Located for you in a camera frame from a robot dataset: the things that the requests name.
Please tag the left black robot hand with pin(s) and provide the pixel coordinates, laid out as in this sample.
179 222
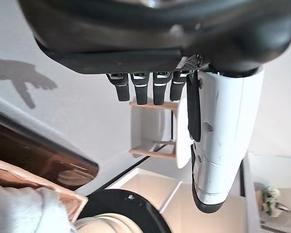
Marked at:
160 36

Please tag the round glass washing machine door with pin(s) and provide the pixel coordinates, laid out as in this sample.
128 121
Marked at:
126 206

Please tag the black baseboard strip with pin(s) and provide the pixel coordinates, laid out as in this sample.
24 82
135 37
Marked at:
172 126

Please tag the white chair with wooden legs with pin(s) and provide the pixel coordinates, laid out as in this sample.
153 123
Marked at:
182 136

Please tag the white counter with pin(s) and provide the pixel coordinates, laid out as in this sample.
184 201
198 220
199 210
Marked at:
155 187

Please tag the dark brown wooden tray stand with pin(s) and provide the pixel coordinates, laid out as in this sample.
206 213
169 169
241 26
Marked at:
38 155

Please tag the wicker laundry basket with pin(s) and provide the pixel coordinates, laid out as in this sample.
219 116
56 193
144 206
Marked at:
63 196

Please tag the potted white flower plant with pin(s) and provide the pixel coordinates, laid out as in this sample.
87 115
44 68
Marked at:
270 201

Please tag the white garment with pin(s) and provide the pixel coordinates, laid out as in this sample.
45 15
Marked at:
21 211

